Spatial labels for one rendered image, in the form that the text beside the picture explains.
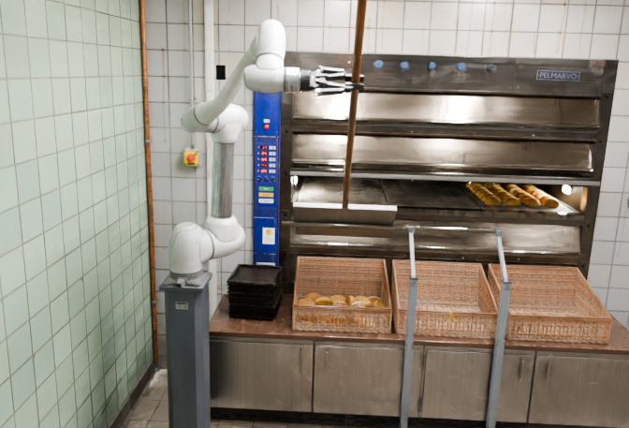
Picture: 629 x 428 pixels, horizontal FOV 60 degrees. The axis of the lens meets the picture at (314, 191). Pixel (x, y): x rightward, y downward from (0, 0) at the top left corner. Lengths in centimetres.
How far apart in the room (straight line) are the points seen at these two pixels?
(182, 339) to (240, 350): 52
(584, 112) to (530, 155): 39
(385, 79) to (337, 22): 43
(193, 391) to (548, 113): 250
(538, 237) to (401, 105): 119
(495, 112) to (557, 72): 41
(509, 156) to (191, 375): 217
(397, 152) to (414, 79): 44
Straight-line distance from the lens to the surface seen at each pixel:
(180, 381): 289
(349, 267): 348
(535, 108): 352
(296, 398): 331
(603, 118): 367
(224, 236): 270
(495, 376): 327
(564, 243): 374
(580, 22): 359
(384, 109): 333
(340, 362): 319
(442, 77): 338
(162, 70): 347
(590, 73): 363
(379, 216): 300
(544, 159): 357
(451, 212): 349
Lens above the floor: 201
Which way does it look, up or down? 13 degrees down
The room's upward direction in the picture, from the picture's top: 2 degrees clockwise
